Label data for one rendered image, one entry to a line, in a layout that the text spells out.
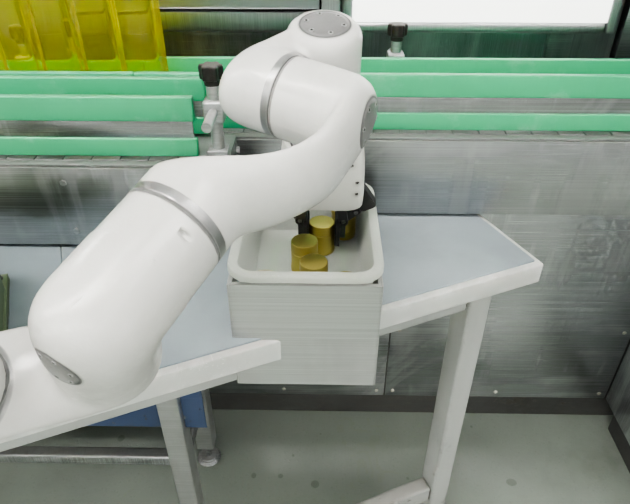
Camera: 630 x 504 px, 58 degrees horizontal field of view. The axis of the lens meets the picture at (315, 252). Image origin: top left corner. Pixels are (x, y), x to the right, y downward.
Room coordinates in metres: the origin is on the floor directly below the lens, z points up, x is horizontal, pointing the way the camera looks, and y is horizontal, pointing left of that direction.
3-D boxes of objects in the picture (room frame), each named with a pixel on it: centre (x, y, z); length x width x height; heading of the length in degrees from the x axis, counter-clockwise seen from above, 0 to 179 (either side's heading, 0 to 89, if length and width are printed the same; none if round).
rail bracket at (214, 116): (0.69, 0.12, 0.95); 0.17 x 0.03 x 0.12; 179
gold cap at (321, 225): (0.64, -0.01, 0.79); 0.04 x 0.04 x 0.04
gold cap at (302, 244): (0.59, 0.01, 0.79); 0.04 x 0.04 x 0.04
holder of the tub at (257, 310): (0.62, 0.01, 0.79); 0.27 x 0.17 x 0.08; 179
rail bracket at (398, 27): (0.89, -0.12, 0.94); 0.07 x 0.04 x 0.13; 179
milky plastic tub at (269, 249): (0.59, 0.01, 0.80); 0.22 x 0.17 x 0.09; 179
